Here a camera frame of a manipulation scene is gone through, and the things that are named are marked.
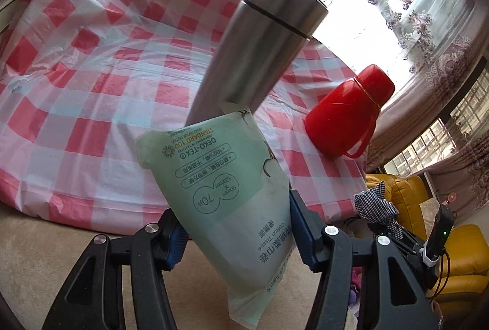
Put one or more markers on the pink lace patterned curtain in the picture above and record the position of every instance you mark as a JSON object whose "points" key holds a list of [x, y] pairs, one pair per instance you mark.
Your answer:
{"points": [[450, 85]]}

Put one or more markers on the black white checked cloth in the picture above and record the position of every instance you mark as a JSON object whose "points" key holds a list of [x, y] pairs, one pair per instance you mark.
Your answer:
{"points": [[376, 205]]}

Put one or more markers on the beige upholstered seat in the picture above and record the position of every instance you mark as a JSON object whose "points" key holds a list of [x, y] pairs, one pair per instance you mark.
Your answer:
{"points": [[38, 257]]}

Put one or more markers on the yellow leather armchair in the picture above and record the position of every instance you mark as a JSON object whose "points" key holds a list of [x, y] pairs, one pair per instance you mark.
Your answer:
{"points": [[470, 265]]}

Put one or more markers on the stainless steel thermos flask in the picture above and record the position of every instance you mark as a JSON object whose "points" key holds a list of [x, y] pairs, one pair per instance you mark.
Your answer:
{"points": [[259, 47]]}

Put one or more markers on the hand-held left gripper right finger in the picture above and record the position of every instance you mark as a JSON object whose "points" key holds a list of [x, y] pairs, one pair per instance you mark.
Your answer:
{"points": [[303, 234]]}

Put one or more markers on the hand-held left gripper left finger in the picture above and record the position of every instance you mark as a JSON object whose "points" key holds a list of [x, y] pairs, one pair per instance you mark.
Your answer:
{"points": [[177, 242]]}

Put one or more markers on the red white checked tablecloth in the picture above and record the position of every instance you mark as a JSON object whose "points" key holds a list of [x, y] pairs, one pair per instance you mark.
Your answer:
{"points": [[95, 104]]}

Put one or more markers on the cream cloth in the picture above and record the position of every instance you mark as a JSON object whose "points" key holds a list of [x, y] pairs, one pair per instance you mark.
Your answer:
{"points": [[229, 207]]}

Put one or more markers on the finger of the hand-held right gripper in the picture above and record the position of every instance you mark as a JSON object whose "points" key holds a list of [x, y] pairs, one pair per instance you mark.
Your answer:
{"points": [[410, 242]]}

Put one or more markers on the window with metal grille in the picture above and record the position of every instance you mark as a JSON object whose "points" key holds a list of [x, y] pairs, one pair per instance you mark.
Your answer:
{"points": [[420, 146]]}

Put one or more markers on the red plastic jug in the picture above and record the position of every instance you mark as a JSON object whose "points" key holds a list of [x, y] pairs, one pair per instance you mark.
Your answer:
{"points": [[344, 112]]}

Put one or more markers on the pink floral cloth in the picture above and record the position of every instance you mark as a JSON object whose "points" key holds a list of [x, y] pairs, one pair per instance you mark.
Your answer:
{"points": [[357, 282]]}

